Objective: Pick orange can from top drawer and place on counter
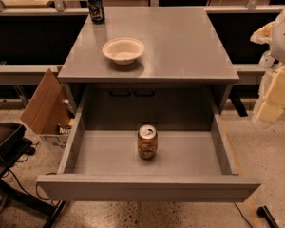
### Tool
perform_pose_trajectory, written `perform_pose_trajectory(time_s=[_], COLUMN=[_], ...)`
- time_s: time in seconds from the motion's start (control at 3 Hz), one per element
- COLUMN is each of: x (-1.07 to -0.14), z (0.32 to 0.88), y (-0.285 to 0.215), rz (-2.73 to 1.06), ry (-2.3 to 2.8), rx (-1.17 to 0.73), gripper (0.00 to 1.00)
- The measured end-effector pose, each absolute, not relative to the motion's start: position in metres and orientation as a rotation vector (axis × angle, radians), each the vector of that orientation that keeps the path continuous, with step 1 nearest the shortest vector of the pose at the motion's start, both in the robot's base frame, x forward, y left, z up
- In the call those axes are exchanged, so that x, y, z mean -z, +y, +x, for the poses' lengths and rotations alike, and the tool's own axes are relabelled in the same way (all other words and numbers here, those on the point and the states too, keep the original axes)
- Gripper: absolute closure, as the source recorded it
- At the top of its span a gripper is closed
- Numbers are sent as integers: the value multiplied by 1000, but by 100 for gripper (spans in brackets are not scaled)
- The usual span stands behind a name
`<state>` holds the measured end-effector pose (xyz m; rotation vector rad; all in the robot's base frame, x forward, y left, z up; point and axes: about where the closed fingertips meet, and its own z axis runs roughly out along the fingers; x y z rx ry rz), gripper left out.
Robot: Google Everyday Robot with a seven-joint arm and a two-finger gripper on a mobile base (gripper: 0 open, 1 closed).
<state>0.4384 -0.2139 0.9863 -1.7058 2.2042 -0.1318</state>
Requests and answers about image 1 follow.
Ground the small bottle in box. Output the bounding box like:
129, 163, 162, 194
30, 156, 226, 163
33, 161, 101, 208
64, 99, 75, 115

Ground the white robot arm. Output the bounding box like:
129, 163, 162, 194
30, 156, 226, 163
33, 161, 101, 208
250, 9, 285, 128

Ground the open grey top drawer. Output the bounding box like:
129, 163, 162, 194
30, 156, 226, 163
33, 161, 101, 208
37, 87, 260, 202

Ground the brown cardboard box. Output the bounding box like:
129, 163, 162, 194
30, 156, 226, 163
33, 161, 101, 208
20, 69, 74, 162

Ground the blue soda can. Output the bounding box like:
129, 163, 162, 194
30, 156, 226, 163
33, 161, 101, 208
87, 0, 105, 24

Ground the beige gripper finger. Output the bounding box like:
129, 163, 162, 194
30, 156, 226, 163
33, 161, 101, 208
250, 22, 274, 45
256, 65, 285, 124

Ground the black tray on stand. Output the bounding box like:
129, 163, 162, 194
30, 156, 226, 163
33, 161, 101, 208
0, 123, 26, 161

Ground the orange soda can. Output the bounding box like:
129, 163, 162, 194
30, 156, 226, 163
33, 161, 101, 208
137, 124, 158, 160

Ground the grey cabinet with counter top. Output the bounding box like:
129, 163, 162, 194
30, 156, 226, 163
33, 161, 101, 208
59, 7, 238, 131

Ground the clear sanitizer pump bottle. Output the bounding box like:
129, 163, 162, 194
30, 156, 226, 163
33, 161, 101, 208
259, 50, 275, 68

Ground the white paper bowl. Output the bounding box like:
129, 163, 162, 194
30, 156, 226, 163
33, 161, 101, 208
103, 37, 144, 66

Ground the black stand foot right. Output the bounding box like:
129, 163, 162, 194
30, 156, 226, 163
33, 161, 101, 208
256, 206, 279, 228

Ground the black floor cable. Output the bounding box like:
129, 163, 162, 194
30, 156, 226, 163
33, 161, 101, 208
0, 166, 60, 207

